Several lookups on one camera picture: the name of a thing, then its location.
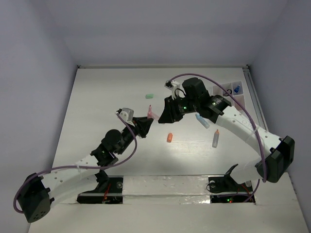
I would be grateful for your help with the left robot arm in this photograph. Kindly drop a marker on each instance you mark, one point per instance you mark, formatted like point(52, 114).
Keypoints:
point(41, 191)

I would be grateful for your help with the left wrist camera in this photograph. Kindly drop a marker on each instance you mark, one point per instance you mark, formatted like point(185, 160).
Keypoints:
point(126, 114)

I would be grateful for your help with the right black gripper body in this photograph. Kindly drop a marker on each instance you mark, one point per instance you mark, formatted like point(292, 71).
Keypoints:
point(183, 106)

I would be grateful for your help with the blue cap glue pen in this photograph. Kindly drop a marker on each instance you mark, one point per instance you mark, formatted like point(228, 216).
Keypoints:
point(237, 89)

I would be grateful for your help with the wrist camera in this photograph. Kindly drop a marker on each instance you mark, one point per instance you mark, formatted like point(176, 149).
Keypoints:
point(126, 114)
point(174, 86)

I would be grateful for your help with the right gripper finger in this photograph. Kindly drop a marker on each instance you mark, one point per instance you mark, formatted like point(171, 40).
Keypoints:
point(167, 116)
point(169, 105)

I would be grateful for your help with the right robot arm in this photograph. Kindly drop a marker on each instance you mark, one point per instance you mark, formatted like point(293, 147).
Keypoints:
point(275, 153)

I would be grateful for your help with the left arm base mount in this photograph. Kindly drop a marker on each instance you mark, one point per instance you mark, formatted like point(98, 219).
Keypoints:
point(108, 191)

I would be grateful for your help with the green eraser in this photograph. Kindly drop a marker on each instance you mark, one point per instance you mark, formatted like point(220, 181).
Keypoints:
point(149, 96)

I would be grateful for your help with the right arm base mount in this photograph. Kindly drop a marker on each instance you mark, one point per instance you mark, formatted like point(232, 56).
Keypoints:
point(223, 189)

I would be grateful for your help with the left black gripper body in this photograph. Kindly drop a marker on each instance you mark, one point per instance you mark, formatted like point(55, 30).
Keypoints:
point(136, 128)

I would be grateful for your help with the orange cap grey marker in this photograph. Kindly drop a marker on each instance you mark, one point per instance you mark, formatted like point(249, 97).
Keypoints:
point(215, 139)

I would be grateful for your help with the white compartment organizer box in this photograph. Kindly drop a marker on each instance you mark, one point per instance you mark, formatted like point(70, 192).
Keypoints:
point(216, 90)

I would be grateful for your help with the pink correction tape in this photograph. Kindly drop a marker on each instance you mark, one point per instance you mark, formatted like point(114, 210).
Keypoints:
point(151, 114)

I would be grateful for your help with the orange eraser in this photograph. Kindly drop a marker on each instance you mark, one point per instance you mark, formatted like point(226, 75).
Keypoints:
point(169, 137)

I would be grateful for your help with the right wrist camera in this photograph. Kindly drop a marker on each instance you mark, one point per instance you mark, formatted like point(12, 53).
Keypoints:
point(174, 86)

